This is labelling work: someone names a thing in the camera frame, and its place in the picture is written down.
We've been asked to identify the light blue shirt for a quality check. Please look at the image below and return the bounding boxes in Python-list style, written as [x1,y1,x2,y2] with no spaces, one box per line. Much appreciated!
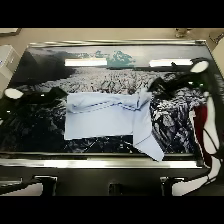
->
[63,87,166,163]

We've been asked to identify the red garment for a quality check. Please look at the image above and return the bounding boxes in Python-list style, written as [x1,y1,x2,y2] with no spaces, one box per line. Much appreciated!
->
[191,104,213,168]

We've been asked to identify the white box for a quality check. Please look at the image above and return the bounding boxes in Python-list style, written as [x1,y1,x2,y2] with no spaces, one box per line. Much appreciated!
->
[0,44,22,98]

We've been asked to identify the silver frame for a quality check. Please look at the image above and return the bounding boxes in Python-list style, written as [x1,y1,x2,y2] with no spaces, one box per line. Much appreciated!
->
[0,39,224,197]

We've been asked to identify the black cable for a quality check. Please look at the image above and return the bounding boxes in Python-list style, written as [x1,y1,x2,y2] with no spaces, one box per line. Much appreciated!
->
[201,127,221,184]

